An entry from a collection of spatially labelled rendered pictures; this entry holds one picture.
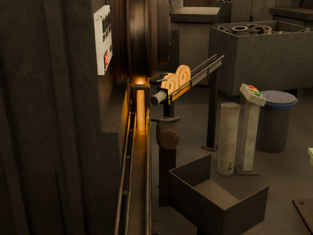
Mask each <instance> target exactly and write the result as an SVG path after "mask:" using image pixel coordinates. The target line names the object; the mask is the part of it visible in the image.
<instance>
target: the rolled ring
mask: <svg viewBox="0 0 313 235"><path fill-rule="evenodd" d="M137 128H138V130H145V113H144V90H138V91H137Z"/></svg>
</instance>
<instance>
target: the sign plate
mask: <svg viewBox="0 0 313 235"><path fill-rule="evenodd" d="M109 13H110V7H109V5H104V6H103V7H102V8H100V9H99V10H98V11H97V12H95V13H94V14H93V17H94V30H95V47H96V59H97V72H98V75H104V74H105V72H106V69H107V67H108V64H109V62H110V60H111V57H112V55H113V52H112V39H111V24H110V25H109V27H108V28H107V27H106V31H105V33H104V32H103V20H104V19H105V25H106V16H109ZM108 21H109V17H108ZM107 55H108V56H107ZM105 56H107V57H108V60H106V57H105ZM107 61H108V63H107ZM106 65H107V66H106Z"/></svg>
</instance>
